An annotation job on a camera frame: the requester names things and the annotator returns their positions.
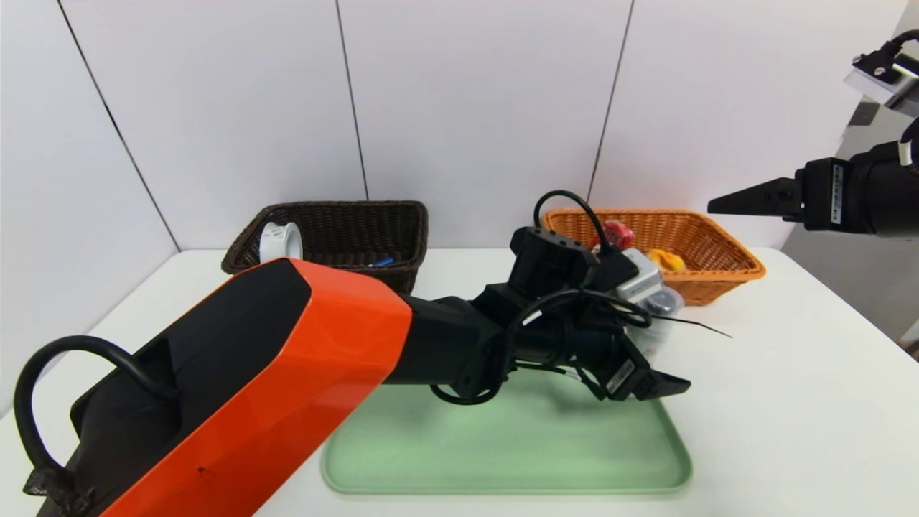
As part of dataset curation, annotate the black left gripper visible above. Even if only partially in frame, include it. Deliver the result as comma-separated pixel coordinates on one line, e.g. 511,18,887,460
564,327,692,402

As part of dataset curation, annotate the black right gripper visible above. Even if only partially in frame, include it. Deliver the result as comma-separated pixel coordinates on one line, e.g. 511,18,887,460
707,140,919,238

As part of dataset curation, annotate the white plastic bottle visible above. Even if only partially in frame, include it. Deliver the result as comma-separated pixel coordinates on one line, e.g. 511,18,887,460
626,286,686,360

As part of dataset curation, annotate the white bun with yellow top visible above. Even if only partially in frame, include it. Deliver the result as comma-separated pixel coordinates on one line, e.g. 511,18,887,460
646,248,686,274

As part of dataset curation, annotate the red drink carton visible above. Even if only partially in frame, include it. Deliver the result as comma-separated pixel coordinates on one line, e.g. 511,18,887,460
600,220,637,252

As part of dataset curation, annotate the white tape roll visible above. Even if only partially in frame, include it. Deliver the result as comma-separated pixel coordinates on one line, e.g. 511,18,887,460
260,221,304,264

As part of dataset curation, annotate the orange wicker basket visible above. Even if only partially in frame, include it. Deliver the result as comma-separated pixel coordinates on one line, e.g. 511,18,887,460
542,209,766,307

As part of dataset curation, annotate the dark brown wicker basket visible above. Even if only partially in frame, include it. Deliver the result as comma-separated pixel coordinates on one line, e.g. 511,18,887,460
221,200,429,294

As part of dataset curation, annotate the light green plastic tray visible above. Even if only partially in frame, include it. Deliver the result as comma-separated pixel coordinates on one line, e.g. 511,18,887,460
321,368,693,496

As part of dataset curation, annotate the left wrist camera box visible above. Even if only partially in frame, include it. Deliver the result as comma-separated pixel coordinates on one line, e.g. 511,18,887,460
616,248,666,304

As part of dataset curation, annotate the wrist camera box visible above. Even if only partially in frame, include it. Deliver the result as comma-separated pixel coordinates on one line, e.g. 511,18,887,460
844,52,919,118
616,248,666,304

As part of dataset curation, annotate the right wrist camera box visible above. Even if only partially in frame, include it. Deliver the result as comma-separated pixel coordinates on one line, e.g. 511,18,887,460
844,52,919,118

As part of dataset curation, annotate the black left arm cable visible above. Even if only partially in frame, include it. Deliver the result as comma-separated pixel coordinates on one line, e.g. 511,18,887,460
533,190,612,253

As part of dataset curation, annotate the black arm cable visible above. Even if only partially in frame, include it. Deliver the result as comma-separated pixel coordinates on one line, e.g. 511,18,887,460
854,30,919,76
533,190,612,253

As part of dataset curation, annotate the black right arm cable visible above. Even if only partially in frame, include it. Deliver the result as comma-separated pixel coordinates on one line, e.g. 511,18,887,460
854,30,919,76

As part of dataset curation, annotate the thick black arm hose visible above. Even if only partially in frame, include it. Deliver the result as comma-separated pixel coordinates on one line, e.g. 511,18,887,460
14,335,177,498

